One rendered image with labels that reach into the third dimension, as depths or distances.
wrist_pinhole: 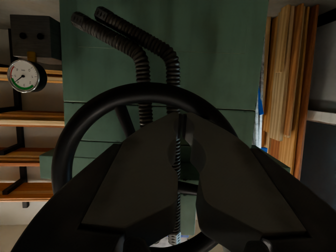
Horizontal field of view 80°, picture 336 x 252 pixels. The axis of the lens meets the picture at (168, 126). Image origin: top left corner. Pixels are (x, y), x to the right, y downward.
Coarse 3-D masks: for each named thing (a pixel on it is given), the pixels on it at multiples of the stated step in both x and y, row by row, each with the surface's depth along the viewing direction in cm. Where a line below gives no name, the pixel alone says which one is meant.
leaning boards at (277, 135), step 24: (288, 24) 154; (312, 24) 151; (264, 48) 178; (288, 48) 156; (312, 48) 152; (264, 72) 182; (288, 72) 160; (264, 96) 186; (288, 96) 161; (264, 120) 193; (288, 120) 162; (264, 144) 213; (288, 144) 176
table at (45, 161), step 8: (48, 152) 50; (264, 152) 59; (40, 160) 48; (48, 160) 48; (80, 160) 48; (88, 160) 48; (40, 168) 49; (48, 168) 49; (72, 168) 49; (80, 168) 49; (184, 168) 44; (192, 168) 44; (288, 168) 48; (40, 176) 49; (48, 176) 49; (72, 176) 49; (184, 176) 40; (192, 176) 40
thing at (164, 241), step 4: (184, 236) 42; (188, 236) 42; (160, 240) 42; (164, 240) 42; (184, 240) 42; (152, 244) 42; (156, 244) 42; (160, 244) 42; (164, 244) 42; (168, 244) 42
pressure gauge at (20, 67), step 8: (32, 56) 40; (16, 64) 39; (24, 64) 39; (32, 64) 38; (8, 72) 39; (16, 72) 39; (24, 72) 39; (32, 72) 39; (40, 72) 40; (8, 80) 39; (24, 80) 39; (32, 80) 39; (40, 80) 40; (16, 88) 39; (24, 88) 39; (32, 88) 39; (40, 88) 41
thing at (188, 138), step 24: (192, 120) 11; (192, 144) 10; (216, 144) 9; (240, 144) 9; (216, 168) 8; (240, 168) 8; (216, 192) 7; (240, 192) 7; (264, 192) 7; (216, 216) 6; (240, 216) 6; (264, 216) 6; (288, 216) 6; (216, 240) 7; (240, 240) 6
